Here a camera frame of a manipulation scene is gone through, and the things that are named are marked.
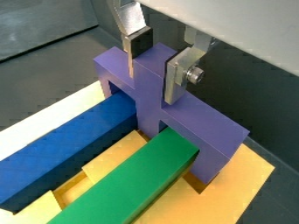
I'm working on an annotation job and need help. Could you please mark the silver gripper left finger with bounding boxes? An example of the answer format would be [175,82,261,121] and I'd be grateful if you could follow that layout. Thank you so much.
[107,0,153,77]

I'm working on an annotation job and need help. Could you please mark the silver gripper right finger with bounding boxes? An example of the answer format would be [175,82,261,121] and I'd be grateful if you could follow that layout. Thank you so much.
[163,26,216,105]

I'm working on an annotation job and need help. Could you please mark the purple three-legged block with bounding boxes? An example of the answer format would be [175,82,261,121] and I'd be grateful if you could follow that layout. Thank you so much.
[93,43,248,183]

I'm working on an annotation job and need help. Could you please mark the green rectangular bar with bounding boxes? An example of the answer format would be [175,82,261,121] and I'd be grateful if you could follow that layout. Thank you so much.
[46,128,199,224]

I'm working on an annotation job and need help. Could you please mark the blue rectangular bar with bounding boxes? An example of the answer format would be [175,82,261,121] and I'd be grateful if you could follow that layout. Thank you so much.
[0,91,136,213]

